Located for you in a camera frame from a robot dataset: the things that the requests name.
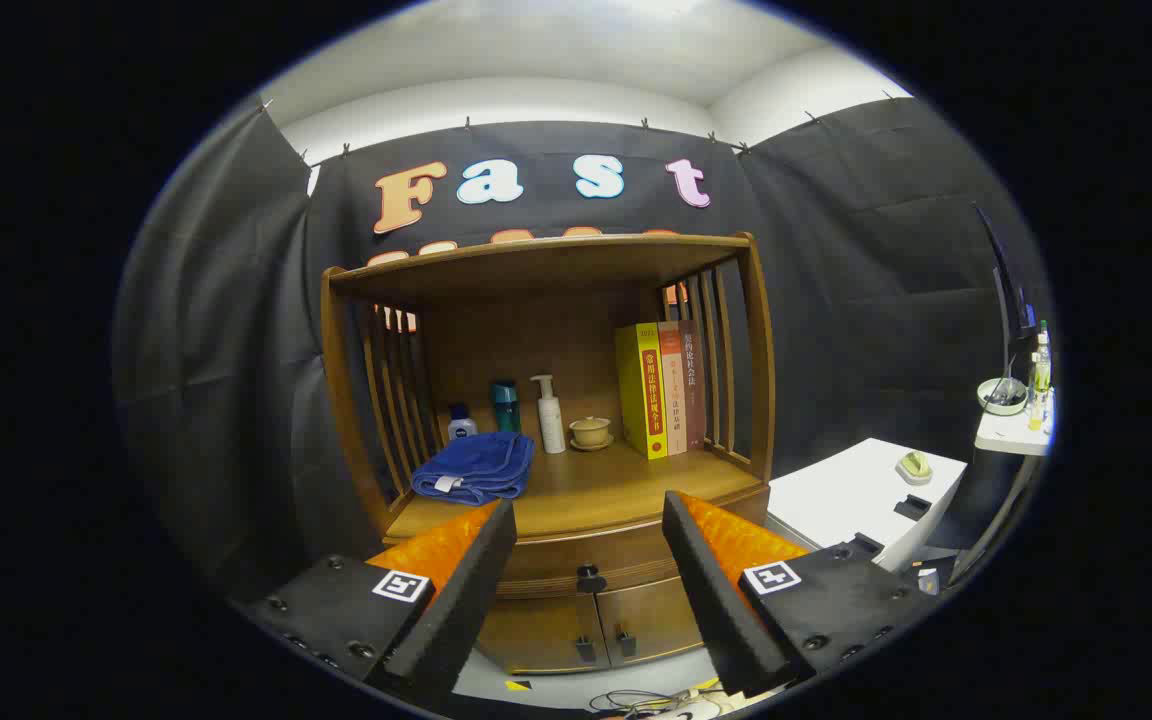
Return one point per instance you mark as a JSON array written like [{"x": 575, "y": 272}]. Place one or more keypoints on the brown book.
[{"x": 693, "y": 390}]

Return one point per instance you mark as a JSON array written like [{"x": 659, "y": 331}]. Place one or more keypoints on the beige lidded teacup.
[{"x": 591, "y": 432}]

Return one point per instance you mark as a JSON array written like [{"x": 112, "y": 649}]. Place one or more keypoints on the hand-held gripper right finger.
[{"x": 716, "y": 600}]

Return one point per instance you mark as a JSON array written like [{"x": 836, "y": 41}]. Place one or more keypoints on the white pump bottle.
[{"x": 551, "y": 425}]

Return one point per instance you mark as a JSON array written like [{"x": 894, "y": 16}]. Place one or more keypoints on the blue folded towel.
[{"x": 476, "y": 465}]

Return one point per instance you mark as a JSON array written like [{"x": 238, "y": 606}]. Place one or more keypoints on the wooden cabinet door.
[
  {"x": 536, "y": 630},
  {"x": 656, "y": 620}
]

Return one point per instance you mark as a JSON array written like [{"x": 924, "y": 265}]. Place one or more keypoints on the orange white book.
[{"x": 674, "y": 390}]

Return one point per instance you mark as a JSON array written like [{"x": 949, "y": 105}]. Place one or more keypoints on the wooden cabinet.
[{"x": 536, "y": 330}]

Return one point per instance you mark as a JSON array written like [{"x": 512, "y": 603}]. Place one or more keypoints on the wooden drawer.
[{"x": 556, "y": 560}]

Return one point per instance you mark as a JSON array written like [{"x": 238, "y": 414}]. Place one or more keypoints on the wooden countertop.
[{"x": 596, "y": 490}]

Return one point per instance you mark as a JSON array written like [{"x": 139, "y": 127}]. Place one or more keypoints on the white drawer unit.
[{"x": 846, "y": 490}]

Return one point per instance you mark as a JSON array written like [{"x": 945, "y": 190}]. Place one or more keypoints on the yellow book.
[{"x": 641, "y": 390}]

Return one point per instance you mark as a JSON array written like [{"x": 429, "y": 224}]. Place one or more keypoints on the black rectangular box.
[
  {"x": 867, "y": 544},
  {"x": 912, "y": 507}
]

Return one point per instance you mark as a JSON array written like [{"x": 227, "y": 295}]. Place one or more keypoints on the small blue white bottle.
[{"x": 462, "y": 428}]

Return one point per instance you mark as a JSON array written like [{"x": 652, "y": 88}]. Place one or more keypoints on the green tape dispenser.
[{"x": 914, "y": 466}]

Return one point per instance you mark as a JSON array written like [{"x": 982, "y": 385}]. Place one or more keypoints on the white power adapter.
[{"x": 927, "y": 581}]

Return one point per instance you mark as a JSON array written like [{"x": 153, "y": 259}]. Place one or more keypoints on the white bowl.
[{"x": 1001, "y": 398}]

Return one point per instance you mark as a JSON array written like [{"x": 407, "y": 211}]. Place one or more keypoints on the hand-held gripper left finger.
[{"x": 466, "y": 600}]

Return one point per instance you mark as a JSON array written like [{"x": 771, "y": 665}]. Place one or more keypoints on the teal bottle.
[{"x": 506, "y": 405}]

